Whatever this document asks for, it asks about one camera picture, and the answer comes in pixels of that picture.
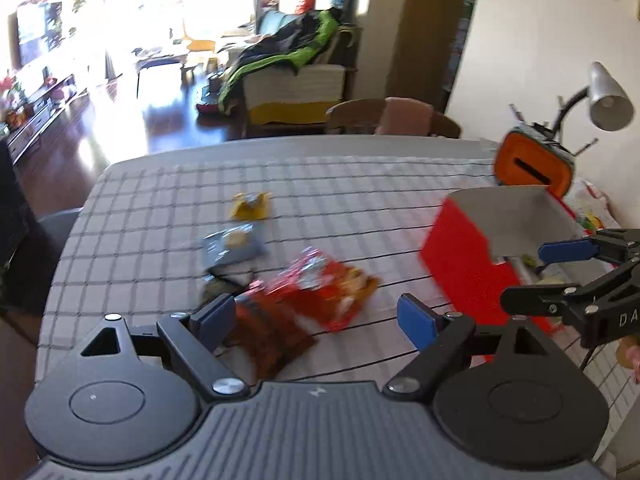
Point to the floral plastic bag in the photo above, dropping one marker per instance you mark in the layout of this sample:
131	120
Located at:
591	210

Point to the person's right hand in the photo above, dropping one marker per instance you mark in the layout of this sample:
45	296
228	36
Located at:
632	357

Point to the checkered tablecloth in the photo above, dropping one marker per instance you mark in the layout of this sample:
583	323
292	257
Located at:
150	210

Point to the dark red snack bag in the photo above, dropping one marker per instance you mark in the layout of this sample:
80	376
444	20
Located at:
275	337

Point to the small dark snack packet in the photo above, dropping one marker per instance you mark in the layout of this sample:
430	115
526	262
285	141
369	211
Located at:
214	290

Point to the green black jacket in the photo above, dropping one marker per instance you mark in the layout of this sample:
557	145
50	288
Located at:
280	57

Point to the grey seat chair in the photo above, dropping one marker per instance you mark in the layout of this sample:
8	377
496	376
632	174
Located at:
52	230

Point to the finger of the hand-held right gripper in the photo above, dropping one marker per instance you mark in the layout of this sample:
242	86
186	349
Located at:
565	250
540	299

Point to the sofa with white cover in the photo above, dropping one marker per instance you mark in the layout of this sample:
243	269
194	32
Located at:
295	87

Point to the red cardboard box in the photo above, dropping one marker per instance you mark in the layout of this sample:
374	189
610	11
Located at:
460	255

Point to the tv cabinet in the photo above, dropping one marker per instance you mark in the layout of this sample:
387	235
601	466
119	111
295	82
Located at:
35	107

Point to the coffee table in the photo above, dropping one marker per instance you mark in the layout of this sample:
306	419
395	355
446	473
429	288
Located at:
157	64

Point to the television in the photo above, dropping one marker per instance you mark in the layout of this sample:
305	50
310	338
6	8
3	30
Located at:
39	35

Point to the orange storage box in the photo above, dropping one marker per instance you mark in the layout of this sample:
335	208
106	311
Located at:
530	170

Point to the silver black snack packet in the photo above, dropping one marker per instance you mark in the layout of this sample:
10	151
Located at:
230	275

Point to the red chips bag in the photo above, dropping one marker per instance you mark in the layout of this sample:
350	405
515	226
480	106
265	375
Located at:
325	287

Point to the blue snack packet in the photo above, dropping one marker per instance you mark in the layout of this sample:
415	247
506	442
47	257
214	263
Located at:
232	247

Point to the grey desk lamp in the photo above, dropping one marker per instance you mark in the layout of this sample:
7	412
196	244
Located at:
607	97

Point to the red round floor object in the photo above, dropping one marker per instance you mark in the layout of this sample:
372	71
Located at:
206	107

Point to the small yellow snack packet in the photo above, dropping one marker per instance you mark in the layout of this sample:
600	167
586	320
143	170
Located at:
250	205

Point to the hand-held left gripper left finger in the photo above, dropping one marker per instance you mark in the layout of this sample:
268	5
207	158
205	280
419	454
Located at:
218	317

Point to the red cushion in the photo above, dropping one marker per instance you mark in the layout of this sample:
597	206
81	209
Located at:
305	1

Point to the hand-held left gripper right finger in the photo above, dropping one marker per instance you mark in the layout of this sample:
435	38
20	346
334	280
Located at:
417	322

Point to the black pen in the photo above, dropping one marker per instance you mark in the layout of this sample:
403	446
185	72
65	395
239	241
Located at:
516	112
586	146

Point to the wooden dining chair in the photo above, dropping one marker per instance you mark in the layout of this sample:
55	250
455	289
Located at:
355	117

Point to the pink cloth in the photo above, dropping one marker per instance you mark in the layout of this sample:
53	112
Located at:
404	116

